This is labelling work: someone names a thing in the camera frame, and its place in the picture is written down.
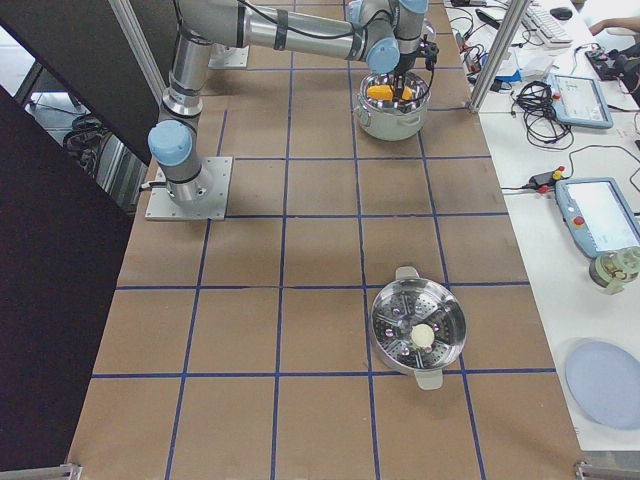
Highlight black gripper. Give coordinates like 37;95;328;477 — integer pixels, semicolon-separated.
394;51;418;79

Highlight yellow corn cob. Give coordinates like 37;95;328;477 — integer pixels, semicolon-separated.
366;84;414;101

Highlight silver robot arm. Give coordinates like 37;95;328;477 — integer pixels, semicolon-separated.
144;1;438;220

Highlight white cooking pot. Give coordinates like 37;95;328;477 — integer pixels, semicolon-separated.
353;72;431;141

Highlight white keyboard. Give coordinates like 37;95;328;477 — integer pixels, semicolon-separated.
521;3;573;49

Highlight far teach pendant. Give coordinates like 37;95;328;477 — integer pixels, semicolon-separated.
544;73;613;129

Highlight teach pendant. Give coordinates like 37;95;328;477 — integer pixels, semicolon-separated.
544;73;613;129
555;177;639;259

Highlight near teach pendant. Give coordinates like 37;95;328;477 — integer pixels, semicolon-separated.
555;177;639;259

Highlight steel steamer basket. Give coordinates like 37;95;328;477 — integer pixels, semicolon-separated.
368;266;467;391

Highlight white bun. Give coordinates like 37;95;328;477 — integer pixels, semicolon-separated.
410;324;435;348

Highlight glass jar with lid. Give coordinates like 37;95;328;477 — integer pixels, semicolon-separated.
589;246;639;294

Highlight blue round plate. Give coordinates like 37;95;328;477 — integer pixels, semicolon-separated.
565;341;639;430

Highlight aluminium frame post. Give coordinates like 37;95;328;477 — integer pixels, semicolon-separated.
467;0;528;113

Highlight tangled black cables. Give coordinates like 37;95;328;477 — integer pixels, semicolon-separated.
509;82;574;148

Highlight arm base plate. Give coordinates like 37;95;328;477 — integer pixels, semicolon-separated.
208;43;250;70
145;157;233;221

